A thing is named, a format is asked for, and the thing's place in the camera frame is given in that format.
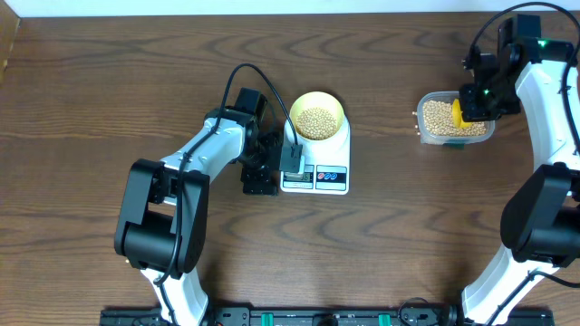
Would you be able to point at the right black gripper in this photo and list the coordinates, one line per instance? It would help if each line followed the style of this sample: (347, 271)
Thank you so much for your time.
(471, 111)

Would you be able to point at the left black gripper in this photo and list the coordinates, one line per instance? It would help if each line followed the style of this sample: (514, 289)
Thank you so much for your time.
(264, 178)

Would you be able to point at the yellow measuring scoop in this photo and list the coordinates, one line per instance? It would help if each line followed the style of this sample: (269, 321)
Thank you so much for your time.
(457, 119)

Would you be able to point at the white digital kitchen scale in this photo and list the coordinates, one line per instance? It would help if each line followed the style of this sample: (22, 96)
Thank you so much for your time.
(326, 166)

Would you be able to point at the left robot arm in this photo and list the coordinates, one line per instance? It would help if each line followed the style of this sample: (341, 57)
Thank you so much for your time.
(164, 211)

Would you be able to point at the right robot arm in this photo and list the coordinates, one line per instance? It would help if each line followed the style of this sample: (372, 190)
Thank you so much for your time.
(536, 76)

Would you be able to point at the yellow plastic bowl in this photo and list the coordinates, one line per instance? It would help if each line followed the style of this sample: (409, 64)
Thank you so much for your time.
(317, 115)

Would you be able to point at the clear container of soybeans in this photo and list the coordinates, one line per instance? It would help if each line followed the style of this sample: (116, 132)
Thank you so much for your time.
(434, 118)

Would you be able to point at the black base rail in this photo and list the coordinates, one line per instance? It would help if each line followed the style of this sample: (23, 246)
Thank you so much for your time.
(243, 316)

